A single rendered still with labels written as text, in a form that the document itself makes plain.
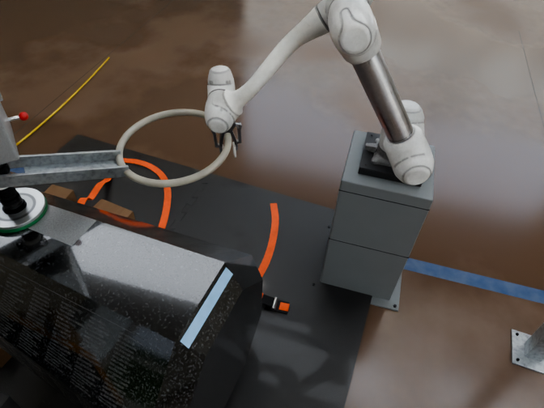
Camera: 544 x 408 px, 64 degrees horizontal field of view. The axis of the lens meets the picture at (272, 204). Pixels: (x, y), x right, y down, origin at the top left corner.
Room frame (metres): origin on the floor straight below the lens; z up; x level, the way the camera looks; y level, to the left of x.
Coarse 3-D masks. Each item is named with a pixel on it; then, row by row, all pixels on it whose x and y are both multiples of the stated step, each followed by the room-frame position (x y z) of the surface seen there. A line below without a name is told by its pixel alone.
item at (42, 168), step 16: (16, 160) 1.20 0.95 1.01; (32, 160) 1.22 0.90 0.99; (48, 160) 1.25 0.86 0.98; (64, 160) 1.28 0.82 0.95; (80, 160) 1.31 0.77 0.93; (96, 160) 1.34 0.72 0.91; (112, 160) 1.36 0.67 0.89; (0, 176) 1.07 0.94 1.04; (16, 176) 1.10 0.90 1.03; (32, 176) 1.12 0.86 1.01; (48, 176) 1.15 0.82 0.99; (64, 176) 1.17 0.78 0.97; (80, 176) 1.20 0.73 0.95; (96, 176) 1.23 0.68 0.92; (112, 176) 1.26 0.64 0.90
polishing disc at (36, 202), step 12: (24, 192) 1.20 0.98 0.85; (36, 192) 1.20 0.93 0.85; (0, 204) 1.12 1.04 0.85; (36, 204) 1.14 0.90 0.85; (0, 216) 1.06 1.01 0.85; (12, 216) 1.07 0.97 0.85; (24, 216) 1.07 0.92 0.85; (36, 216) 1.08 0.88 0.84; (0, 228) 1.01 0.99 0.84; (12, 228) 1.02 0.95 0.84
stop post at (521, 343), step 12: (516, 336) 1.17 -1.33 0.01; (528, 336) 1.17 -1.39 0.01; (540, 336) 1.08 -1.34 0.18; (516, 348) 1.10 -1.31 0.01; (528, 348) 1.08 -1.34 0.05; (540, 348) 1.05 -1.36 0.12; (516, 360) 1.03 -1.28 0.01; (528, 360) 1.04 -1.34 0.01; (540, 360) 1.04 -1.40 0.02; (540, 372) 0.98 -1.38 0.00
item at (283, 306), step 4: (264, 296) 1.29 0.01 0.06; (268, 296) 1.29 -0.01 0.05; (264, 300) 1.26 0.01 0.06; (268, 300) 1.27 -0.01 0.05; (272, 300) 1.27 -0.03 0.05; (276, 300) 1.27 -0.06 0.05; (280, 300) 1.29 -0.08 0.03; (268, 304) 1.24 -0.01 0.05; (272, 304) 1.25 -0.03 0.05; (276, 304) 1.25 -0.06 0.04; (280, 304) 1.26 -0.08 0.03; (284, 304) 1.26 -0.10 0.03; (288, 304) 1.26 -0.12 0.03; (268, 308) 1.23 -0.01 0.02; (272, 308) 1.23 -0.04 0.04; (276, 308) 1.24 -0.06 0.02; (280, 308) 1.24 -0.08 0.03; (284, 308) 1.24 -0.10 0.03; (288, 308) 1.24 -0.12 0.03; (284, 312) 1.21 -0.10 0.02
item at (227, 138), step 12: (144, 120) 1.61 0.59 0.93; (156, 120) 1.65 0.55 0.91; (132, 132) 1.54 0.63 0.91; (120, 144) 1.45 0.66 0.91; (228, 144) 1.45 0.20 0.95; (120, 156) 1.37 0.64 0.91; (204, 168) 1.30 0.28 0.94; (216, 168) 1.32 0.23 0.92; (132, 180) 1.25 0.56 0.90; (144, 180) 1.24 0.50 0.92; (156, 180) 1.24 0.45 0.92; (168, 180) 1.24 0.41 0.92; (180, 180) 1.24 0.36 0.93; (192, 180) 1.25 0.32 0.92
